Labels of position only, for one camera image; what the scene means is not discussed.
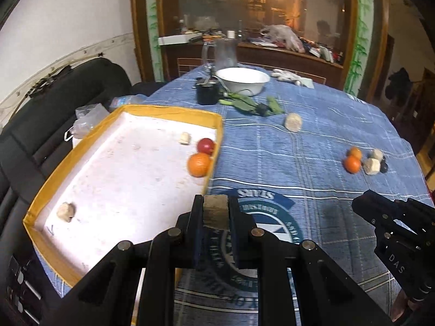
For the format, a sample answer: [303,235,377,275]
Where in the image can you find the dark plum left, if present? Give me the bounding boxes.
[380,161,389,174]

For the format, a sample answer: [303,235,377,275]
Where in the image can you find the beige cube block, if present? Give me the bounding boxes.
[363,158,380,175]

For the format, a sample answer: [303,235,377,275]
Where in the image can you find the orange tangerine front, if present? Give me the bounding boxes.
[343,155,361,174]

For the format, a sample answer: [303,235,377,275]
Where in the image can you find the beige rounded block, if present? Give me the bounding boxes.
[369,148,384,162]

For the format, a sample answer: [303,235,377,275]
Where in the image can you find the orange tangerine back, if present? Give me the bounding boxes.
[347,146,363,161]

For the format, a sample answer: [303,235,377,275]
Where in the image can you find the blue plaid tablecloth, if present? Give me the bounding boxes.
[131,68,434,325]

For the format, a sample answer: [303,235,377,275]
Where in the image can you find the beige chunk tray corner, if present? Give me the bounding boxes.
[57,202,76,222]

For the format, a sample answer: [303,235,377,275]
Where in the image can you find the yellow-rimmed white foam tray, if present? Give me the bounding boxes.
[23,105,223,286]

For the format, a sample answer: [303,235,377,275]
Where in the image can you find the round beige block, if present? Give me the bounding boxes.
[284,113,302,133]

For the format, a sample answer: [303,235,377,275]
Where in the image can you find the orange tangerine in tray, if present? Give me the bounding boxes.
[187,152,212,177]

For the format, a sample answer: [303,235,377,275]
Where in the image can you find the green leafy vegetable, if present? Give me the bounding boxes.
[218,93,285,117]

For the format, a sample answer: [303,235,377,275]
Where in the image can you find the small beige block in tray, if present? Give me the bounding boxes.
[179,132,191,145]

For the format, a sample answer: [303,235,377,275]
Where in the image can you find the red apple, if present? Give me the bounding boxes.
[197,138,215,156]

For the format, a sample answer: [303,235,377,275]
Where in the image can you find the white gloves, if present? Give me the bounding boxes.
[271,68,314,89]

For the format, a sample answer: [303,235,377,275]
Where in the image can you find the black leather sofa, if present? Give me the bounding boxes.
[1,57,163,325]

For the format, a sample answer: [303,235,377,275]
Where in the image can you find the clear plastic bag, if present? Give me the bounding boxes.
[69,103,109,139]

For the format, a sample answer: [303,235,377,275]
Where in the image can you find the white enamel bowl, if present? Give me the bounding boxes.
[215,67,271,96]

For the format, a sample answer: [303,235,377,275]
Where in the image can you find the wooden cabinet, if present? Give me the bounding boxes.
[130,0,389,98]

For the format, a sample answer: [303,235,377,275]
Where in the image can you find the pink plastic bag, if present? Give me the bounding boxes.
[260,24,305,54]

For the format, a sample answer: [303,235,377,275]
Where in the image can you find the black cup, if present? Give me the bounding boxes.
[195,77,220,105]

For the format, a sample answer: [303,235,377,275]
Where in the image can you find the glass pitcher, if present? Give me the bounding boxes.
[201,38,238,71]

